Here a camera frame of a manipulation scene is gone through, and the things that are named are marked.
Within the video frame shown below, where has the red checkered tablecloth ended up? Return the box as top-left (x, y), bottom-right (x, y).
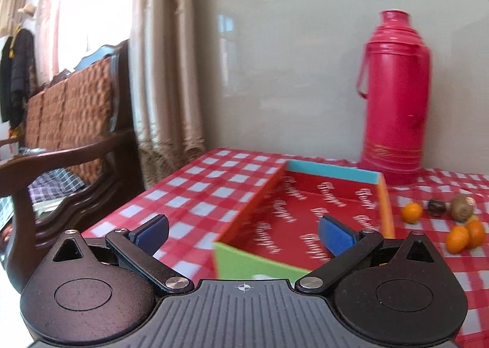
top-left (81, 148), bottom-right (489, 348)

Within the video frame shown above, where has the beige curtain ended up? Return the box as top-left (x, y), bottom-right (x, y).
top-left (130, 0), bottom-right (207, 190)

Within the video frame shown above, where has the black hanging coat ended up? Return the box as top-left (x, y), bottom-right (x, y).
top-left (0, 28), bottom-right (36, 130)

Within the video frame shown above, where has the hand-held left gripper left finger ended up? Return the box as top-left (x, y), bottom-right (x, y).
top-left (53, 214), bottom-right (193, 293)

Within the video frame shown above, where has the red printed cardboard box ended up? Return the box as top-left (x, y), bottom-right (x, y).
top-left (212, 159), bottom-right (395, 280)

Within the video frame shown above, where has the plaid cloth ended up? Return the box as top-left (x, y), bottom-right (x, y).
top-left (0, 146), bottom-right (86, 219)

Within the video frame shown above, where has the small orange kumquat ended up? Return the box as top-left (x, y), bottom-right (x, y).
top-left (445, 225), bottom-right (470, 254)
top-left (466, 220), bottom-right (486, 249)
top-left (401, 203), bottom-right (424, 224)

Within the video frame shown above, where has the brown kiwi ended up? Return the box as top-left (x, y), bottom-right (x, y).
top-left (450, 195), bottom-right (475, 222)

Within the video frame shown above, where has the dark wooden sofa bench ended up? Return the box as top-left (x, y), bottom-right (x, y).
top-left (0, 39), bottom-right (145, 294)

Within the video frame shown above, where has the red thermos flask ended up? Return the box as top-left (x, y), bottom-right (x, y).
top-left (355, 9), bottom-right (432, 187)

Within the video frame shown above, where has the brown patterned seat cushion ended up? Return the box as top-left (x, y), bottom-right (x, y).
top-left (24, 56), bottom-right (115, 185)

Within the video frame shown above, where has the dark brown chestnut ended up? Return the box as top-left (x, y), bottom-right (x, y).
top-left (427, 199), bottom-right (447, 217)

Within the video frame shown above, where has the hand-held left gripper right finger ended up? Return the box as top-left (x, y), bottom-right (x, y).
top-left (298, 215), bottom-right (436, 294)

